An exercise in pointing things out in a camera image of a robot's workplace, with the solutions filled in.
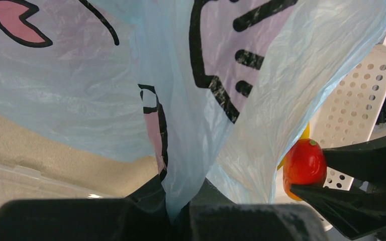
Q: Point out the red orange fake fruit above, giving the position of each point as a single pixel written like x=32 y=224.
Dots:
x=303 y=164

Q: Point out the light blue plastic bag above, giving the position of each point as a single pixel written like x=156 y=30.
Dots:
x=214 y=89

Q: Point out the white plastic basket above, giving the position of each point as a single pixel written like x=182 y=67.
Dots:
x=350 y=112

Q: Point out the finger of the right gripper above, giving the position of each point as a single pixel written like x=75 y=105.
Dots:
x=365 y=161
x=353 y=214

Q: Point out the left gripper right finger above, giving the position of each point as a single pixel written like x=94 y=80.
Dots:
x=210 y=215

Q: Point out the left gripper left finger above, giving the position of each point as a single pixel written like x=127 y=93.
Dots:
x=139 y=216

